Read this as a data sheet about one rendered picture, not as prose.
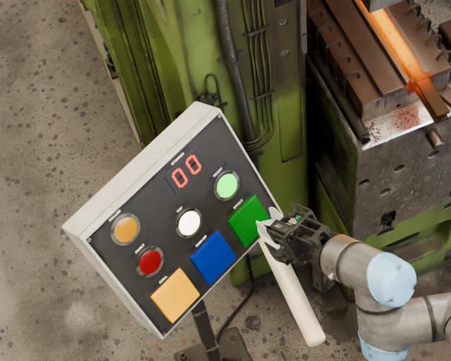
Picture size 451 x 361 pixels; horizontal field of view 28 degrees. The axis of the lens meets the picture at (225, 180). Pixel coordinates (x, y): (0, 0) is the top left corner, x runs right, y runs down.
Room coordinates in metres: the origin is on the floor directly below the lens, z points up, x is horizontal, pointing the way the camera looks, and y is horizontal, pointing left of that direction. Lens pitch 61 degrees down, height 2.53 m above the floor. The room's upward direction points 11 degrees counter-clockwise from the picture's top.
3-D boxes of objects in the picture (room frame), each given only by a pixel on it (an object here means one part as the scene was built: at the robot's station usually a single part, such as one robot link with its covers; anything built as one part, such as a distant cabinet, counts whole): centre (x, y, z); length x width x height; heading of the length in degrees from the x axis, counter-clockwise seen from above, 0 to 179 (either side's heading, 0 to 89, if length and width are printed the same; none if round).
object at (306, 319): (0.84, -0.08, 0.62); 0.44 x 0.05 x 0.05; 12
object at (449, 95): (1.00, -0.50, 0.92); 0.04 x 0.03 x 0.01; 29
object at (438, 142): (0.94, -0.45, 0.87); 0.04 x 0.03 x 0.03; 12
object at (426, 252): (1.23, -0.41, 0.23); 0.55 x 0.37 x 0.47; 12
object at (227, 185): (0.80, 0.00, 1.09); 0.05 x 0.03 x 0.04; 102
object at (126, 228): (0.71, 0.18, 1.16); 0.05 x 0.03 x 0.04; 102
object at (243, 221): (0.77, -0.03, 1.01); 0.07 x 0.05 x 0.07; 127
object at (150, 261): (0.68, 0.16, 1.09); 0.05 x 0.03 x 0.04; 102
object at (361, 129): (1.12, -0.26, 0.93); 0.40 x 0.03 x 0.03; 12
